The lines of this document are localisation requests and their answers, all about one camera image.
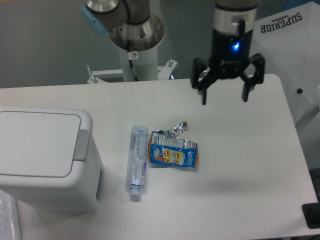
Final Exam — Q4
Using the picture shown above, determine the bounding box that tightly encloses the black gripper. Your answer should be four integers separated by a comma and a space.
190, 29, 265, 105

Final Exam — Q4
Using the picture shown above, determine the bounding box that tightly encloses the white push-lid trash can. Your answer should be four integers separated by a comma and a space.
0, 106, 104, 212

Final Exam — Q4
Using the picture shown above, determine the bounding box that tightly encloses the white superior umbrella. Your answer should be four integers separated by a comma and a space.
250, 1, 320, 122

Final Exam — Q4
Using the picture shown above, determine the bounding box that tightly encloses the blue foil snack wrapper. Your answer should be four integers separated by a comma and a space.
147, 121, 199, 168

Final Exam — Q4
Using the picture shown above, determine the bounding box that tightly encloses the clear crushed plastic bottle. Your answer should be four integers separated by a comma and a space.
125, 125, 149, 202

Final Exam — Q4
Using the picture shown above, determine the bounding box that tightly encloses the black device at edge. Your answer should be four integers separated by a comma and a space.
302, 202, 320, 229

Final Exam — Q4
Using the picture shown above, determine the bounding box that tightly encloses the white metal base frame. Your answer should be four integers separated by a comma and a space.
87, 59, 178, 84

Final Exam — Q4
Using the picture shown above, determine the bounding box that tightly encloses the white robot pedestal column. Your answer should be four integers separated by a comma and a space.
117, 45, 159, 82

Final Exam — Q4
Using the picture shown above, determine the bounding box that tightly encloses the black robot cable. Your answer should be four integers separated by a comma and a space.
126, 39, 139, 82

